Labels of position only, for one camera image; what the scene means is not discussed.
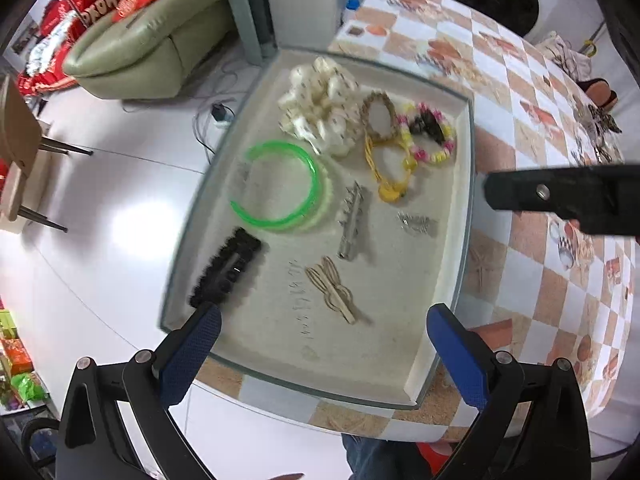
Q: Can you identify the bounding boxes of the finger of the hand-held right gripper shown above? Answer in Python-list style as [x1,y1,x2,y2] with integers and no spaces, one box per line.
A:
[484,161,640,237]

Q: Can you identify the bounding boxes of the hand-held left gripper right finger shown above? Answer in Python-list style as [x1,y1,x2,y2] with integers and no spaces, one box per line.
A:
[425,303,593,480]

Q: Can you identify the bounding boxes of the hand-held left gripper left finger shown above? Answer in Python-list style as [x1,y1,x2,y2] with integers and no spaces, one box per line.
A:
[54,303,223,480]

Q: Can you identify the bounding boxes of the cream shallow tray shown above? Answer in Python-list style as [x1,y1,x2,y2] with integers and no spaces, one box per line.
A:
[159,46,476,410]

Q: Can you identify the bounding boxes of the small black claw clip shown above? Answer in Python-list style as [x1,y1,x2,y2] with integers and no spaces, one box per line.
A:
[410,111,447,143]

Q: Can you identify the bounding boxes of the green plastic headband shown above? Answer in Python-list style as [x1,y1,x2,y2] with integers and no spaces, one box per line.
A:
[230,140,335,233]

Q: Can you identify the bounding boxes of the heap of hair accessories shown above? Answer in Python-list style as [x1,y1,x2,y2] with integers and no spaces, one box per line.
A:
[575,102,626,163]

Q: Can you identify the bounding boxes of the checkered printed tablecloth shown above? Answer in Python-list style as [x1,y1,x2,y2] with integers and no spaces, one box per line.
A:
[192,0,640,441]

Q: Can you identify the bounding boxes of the black fuzzy hair clip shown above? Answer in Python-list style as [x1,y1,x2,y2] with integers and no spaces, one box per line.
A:
[187,226,263,308]

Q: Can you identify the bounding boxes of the red plastic object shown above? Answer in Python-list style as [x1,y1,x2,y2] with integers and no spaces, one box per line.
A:
[417,440,463,466]

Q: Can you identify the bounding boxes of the black and orange object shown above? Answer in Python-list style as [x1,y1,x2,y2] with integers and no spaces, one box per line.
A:
[575,77,618,108]

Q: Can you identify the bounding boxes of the white cloth bag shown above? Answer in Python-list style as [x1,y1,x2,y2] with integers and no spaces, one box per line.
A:
[545,32,596,81]

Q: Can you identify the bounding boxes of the person's leg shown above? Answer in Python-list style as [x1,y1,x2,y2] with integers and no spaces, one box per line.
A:
[341,432,453,480]

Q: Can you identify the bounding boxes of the small silver hair clip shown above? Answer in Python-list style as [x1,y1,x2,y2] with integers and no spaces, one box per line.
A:
[396,211,438,237]

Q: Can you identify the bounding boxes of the long silver hair clip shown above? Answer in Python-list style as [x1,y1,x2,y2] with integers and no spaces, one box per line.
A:
[336,181,368,261]

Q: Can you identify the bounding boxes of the black curved bar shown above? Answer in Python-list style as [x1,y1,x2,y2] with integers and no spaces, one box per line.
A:
[20,417,63,480]

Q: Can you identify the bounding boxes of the stack of colourful boxes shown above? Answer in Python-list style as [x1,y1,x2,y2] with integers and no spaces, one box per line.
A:
[0,305,51,406]

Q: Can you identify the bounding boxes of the cream polka dot scrunchie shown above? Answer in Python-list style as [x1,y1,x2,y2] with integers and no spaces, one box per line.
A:
[276,56,365,158]

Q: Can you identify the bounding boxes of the beige chair black legs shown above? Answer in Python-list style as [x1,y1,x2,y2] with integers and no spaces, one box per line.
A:
[0,77,93,233]

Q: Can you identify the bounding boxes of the beige leather sofa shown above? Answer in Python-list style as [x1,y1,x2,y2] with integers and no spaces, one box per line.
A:
[65,0,233,101]

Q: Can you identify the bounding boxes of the red cushion white letters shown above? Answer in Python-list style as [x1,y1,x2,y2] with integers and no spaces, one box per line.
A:
[75,0,123,28]

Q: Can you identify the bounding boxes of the pink yellow spiral hair tie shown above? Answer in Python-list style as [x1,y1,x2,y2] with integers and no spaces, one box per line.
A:
[397,102,457,165]

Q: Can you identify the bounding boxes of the yellow cord hair tie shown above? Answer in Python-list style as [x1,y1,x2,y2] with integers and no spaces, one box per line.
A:
[364,132,416,204]

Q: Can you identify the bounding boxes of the woven straw ring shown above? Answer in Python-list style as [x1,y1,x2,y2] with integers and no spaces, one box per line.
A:
[361,91,399,142]

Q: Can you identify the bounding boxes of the floor cables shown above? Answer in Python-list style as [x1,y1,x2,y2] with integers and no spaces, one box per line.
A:
[192,57,251,153]

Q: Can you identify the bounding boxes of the grey door frame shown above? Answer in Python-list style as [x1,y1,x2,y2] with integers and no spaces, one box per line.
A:
[220,0,278,66]

